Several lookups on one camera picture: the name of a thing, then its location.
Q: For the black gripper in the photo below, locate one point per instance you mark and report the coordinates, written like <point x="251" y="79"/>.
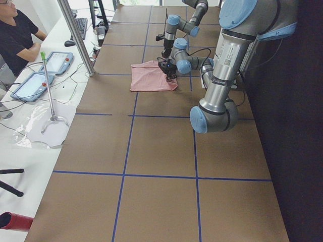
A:
<point x="165" y="47"/>
<point x="169" y="70"/>

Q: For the pink Snoopy t-shirt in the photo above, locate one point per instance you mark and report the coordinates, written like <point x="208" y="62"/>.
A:
<point x="148" y="77"/>

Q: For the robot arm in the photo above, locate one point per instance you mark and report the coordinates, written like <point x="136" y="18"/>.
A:
<point x="242" y="22"/>
<point x="175" y="22"/>

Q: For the black keyboard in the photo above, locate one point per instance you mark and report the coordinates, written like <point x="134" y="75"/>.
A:
<point x="82" y="26"/>

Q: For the black computer mouse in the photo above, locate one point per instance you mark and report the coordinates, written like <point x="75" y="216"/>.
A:
<point x="69" y="43"/>

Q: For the upper teach pendant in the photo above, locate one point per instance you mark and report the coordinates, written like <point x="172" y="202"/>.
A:
<point x="57" y="62"/>

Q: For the teach pendant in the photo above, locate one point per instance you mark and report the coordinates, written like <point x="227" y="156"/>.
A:
<point x="57" y="62"/>
<point x="31" y="89"/>

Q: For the metal rod with green tip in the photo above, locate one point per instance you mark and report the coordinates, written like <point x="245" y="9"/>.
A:
<point x="54" y="119"/>

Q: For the lower teach pendant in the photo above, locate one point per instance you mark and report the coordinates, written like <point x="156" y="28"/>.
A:
<point x="31" y="89"/>

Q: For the clear plastic sheet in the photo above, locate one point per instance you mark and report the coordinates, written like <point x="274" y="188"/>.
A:
<point x="40" y="128"/>

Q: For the seated person black shirt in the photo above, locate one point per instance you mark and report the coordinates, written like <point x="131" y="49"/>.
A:
<point x="17" y="46"/>

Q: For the black tripod legs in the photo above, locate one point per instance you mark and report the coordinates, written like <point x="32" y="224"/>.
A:
<point x="10" y="182"/>

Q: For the red cylinder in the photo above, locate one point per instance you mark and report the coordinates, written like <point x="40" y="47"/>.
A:
<point x="16" y="222"/>

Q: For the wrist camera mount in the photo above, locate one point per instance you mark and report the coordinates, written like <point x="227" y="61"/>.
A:
<point x="164" y="65"/>
<point x="160" y="37"/>

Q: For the aluminium frame post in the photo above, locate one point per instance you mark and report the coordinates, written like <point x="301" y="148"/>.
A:
<point x="66" y="11"/>

